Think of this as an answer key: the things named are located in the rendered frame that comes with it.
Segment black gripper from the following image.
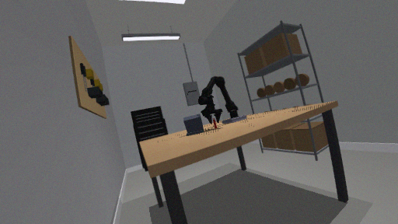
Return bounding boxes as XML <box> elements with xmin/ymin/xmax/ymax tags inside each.
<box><xmin>203</xmin><ymin>103</ymin><xmax>222</xmax><ymax>124</ymax></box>

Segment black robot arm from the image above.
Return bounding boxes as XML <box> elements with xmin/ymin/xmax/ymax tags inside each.
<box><xmin>198</xmin><ymin>76</ymin><xmax>239</xmax><ymax>119</ymax></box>

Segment grey sloped panel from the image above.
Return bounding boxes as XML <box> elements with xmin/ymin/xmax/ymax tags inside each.
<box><xmin>183</xmin><ymin>114</ymin><xmax>204</xmax><ymax>136</ymax></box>

